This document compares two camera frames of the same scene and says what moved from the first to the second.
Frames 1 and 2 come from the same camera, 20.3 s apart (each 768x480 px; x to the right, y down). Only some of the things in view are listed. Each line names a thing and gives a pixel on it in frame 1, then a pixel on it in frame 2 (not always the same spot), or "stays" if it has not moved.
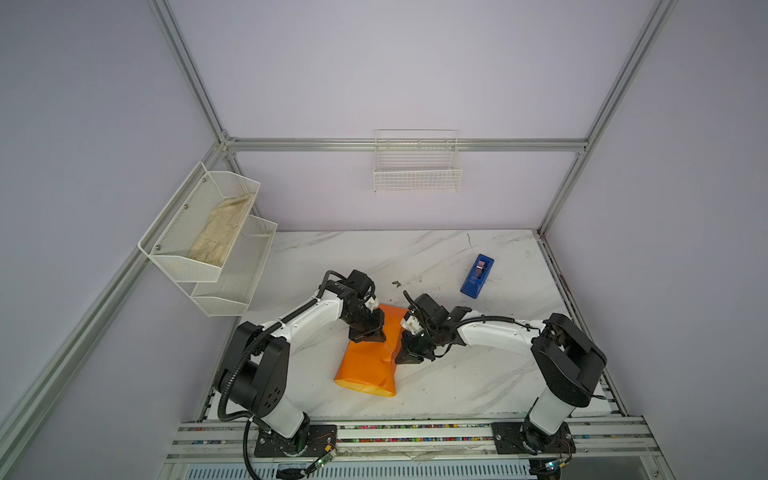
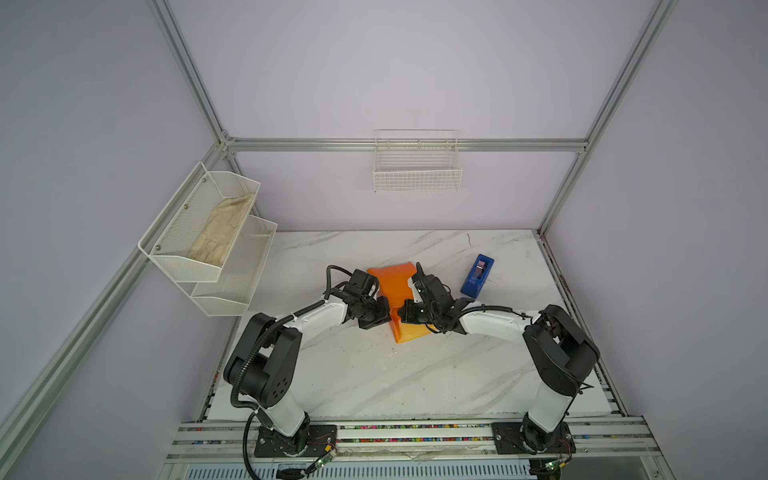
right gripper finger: (404, 356) to (412, 312)
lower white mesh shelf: (231, 293) stays
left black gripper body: (362, 320) stays
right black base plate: (521, 437) stays
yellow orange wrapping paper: (371, 366) to (393, 286)
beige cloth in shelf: (215, 241) stays
